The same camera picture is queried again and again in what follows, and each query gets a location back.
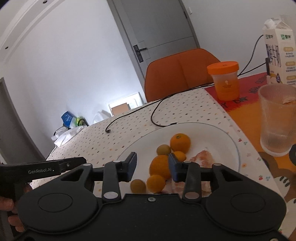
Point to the white plastic bag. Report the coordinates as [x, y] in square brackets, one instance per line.
[67, 135]

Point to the peeled pomelo segment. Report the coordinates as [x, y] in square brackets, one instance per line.
[178, 188]
[203, 158]

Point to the black object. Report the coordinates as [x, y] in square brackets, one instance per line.
[293, 156]

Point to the person's left hand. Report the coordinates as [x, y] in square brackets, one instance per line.
[7, 204]

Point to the white framed board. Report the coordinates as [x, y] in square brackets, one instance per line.
[122, 105]

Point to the green packet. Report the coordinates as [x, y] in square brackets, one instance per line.
[81, 121]

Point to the orange chair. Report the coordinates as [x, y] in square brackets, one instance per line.
[180, 69]

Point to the white plate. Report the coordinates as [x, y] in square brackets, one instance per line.
[208, 136]

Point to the small orange kumquat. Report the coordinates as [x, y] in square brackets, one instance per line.
[156, 183]
[180, 156]

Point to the small green-brown round fruit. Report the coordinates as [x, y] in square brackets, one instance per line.
[137, 185]
[163, 149]

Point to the white wall switch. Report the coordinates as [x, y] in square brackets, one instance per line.
[190, 10]

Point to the orange with green stem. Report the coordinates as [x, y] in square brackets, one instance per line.
[180, 143]

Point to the floral tablecloth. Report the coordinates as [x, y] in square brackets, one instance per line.
[129, 129]

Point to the blue bag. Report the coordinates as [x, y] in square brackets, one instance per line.
[68, 118]

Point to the clear plastic bag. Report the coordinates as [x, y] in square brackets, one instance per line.
[99, 118]

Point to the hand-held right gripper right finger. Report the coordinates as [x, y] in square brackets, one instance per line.
[172, 169]

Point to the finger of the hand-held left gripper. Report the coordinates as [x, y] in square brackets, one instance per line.
[74, 163]

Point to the orange-lidded plastic jar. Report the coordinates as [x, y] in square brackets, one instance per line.
[223, 81]

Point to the ribbed glass tumbler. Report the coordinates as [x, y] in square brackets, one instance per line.
[276, 125]

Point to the orange patterned mat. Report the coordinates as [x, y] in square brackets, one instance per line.
[245, 113]

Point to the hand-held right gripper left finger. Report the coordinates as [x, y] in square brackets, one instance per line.
[132, 166]

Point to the white milk carton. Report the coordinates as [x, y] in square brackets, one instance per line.
[281, 53]

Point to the grey-brown door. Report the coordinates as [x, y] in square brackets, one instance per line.
[13, 125]

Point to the large orange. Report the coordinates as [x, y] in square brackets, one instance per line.
[159, 167]

